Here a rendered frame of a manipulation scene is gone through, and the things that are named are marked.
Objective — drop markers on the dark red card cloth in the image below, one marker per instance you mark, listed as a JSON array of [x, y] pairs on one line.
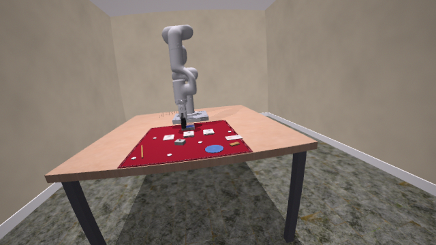
[[156, 150]]

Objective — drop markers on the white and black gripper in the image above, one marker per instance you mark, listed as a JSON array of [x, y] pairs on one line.
[[182, 114]]

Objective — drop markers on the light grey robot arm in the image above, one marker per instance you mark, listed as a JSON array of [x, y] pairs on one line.
[[183, 93]]

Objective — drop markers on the blue round disc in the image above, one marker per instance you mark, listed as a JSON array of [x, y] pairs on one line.
[[214, 149]]

